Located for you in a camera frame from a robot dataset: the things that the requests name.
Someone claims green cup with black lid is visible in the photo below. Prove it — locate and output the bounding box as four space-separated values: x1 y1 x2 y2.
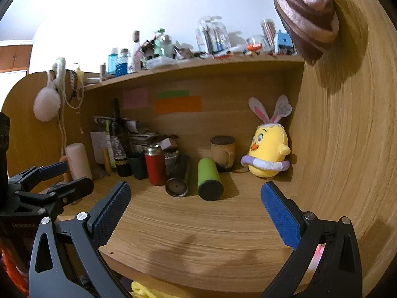
197 158 223 201

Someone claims dark steel tumbler lying down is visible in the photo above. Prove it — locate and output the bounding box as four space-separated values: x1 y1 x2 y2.
165 154 190 197

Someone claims pink cylindrical bottle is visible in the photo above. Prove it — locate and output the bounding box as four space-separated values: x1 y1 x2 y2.
65 143 92 180

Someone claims yellow pencil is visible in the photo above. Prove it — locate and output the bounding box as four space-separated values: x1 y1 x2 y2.
102 149 112 175

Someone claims white fluffy pompom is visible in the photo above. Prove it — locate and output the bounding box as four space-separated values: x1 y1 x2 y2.
33 87 61 122

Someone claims white paper sheet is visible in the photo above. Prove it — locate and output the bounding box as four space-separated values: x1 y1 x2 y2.
90 132 108 165

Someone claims yellow cloth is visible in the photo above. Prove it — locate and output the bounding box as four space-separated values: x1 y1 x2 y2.
131 281 178 298

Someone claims dark wine bottle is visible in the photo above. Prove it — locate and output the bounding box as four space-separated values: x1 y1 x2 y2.
110 98 133 177

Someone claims red thermos bottle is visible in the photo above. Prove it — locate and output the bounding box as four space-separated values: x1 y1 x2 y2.
145 144 167 186

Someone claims pink sticky note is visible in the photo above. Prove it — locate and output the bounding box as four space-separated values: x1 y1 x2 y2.
123 87 149 110

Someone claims blue liquid bottle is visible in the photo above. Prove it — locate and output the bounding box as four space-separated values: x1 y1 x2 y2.
108 48 118 75

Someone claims yellow chick plush toy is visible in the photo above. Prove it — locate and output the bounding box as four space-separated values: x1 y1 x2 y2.
240 95 292 180

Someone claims green sticky note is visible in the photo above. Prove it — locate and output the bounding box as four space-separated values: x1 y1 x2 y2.
156 89 190 100

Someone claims beige mug with brown lid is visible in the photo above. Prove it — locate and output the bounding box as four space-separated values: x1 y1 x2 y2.
210 135 235 172

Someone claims orange sticky note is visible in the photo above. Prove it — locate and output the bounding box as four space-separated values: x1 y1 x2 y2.
153 96 202 114

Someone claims wooden shelf board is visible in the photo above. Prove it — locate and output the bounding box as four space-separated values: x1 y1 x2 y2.
86 55 305 92

